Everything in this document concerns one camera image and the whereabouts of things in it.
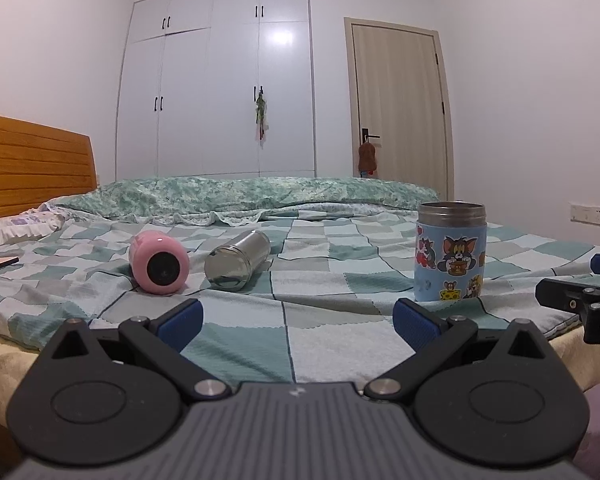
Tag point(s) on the white wall socket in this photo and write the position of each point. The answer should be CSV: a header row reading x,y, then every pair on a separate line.
x,y
586,213

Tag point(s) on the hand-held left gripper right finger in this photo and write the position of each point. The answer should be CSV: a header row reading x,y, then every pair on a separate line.
x,y
414,322

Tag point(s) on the blue cartoon print cup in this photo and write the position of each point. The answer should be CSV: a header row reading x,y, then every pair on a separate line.
x,y
450,260

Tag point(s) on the beige wooden door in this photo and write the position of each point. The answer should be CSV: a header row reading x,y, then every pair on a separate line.
x,y
400,90

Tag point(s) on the hanging colourful ornament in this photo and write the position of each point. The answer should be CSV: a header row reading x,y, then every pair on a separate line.
x,y
261,115

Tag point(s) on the wooden headboard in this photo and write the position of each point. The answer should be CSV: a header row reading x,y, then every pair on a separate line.
x,y
30,170

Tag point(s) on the pink cup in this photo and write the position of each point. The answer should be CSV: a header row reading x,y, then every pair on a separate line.
x,y
160,267

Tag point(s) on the floral ruffled pillow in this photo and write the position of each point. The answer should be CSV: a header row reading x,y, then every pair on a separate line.
x,y
15,225

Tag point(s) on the green floral quilt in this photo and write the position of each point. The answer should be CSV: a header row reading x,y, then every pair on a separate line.
x,y
260,195

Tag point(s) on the brown plush toy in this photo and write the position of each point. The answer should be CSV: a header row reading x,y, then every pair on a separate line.
x,y
367,160

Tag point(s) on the stainless steel cup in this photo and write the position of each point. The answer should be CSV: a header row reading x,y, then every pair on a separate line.
x,y
235,260

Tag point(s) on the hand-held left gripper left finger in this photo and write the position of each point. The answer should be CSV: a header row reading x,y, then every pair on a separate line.
x,y
182,321

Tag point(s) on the green checkered bed sheet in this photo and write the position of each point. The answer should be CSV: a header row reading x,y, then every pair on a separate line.
x,y
300,320

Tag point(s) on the white wardrobe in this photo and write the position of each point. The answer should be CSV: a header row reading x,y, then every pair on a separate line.
x,y
205,90

